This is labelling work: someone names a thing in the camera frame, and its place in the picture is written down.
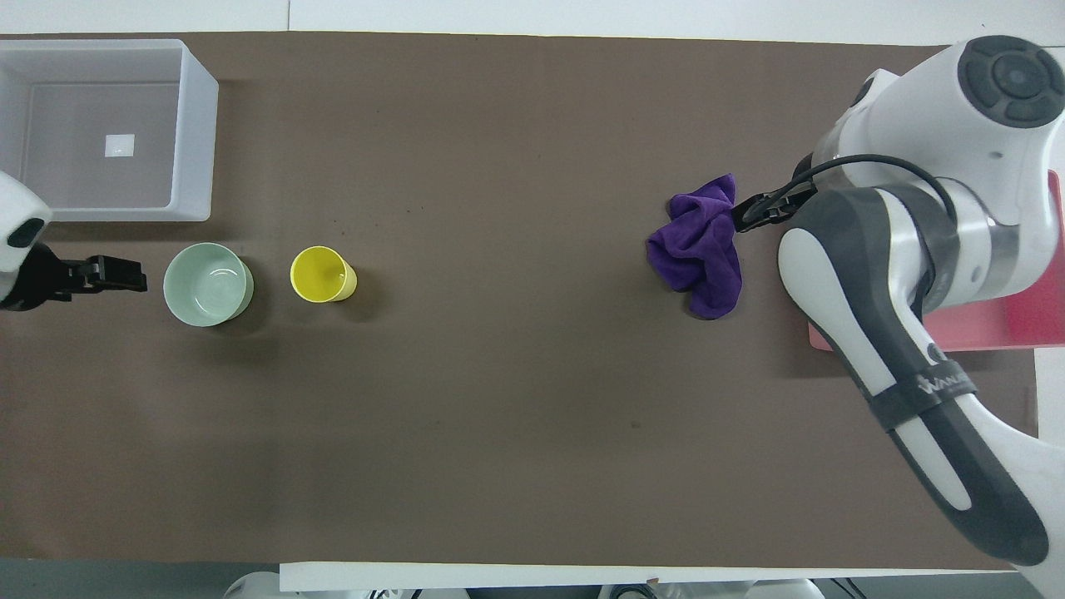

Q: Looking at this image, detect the yellow cup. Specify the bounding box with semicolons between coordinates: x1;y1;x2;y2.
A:
289;245;359;304

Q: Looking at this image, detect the purple cloth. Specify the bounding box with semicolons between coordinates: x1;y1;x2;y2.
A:
646;172;744;322

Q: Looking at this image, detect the translucent white plastic box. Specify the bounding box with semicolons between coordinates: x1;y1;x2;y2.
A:
0;38;220;223

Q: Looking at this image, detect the black cable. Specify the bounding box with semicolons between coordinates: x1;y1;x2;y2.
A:
790;153;956;224

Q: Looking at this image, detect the pink tray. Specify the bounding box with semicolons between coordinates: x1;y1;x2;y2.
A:
806;170;1065;353

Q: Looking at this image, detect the pale green bowl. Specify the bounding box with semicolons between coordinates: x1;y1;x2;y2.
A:
162;241;255;328

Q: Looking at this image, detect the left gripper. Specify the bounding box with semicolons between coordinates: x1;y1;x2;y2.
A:
0;241;74;314

